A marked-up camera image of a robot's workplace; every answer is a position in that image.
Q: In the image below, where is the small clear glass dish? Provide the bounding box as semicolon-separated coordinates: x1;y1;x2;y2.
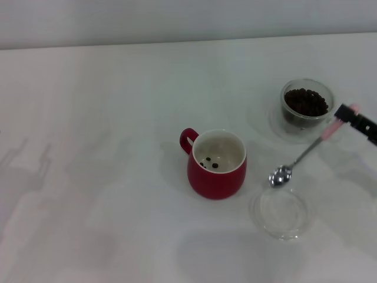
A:
249;187;310;242

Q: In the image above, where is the pink handled metal spoon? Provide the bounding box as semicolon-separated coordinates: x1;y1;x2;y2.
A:
267;103;360;189

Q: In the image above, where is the clear glass saucer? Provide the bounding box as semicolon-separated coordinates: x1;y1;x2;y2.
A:
267;107;334;144

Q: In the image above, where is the clear glass cup with handle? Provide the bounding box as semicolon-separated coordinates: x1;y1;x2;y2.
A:
280;78;343;143

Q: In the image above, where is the pile of coffee beans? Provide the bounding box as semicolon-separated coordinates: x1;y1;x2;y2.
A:
284;87;329;117

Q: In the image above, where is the red ceramic mug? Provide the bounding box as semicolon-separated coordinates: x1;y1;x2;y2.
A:
179;127;247;200

